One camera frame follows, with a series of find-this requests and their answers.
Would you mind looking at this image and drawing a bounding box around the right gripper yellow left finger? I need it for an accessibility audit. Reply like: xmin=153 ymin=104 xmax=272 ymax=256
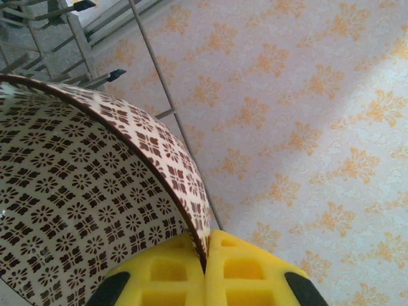
xmin=84 ymin=234 xmax=208 ymax=306

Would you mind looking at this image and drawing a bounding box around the grey wire dish rack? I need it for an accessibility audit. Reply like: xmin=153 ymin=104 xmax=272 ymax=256
xmin=0 ymin=0 xmax=224 ymax=232

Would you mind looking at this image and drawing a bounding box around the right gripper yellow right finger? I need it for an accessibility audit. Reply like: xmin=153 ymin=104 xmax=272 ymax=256
xmin=203 ymin=228 xmax=329 ymax=306

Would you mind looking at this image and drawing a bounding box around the brown geometric patterned bowl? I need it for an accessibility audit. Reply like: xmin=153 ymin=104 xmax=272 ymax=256
xmin=0 ymin=73 xmax=214 ymax=306

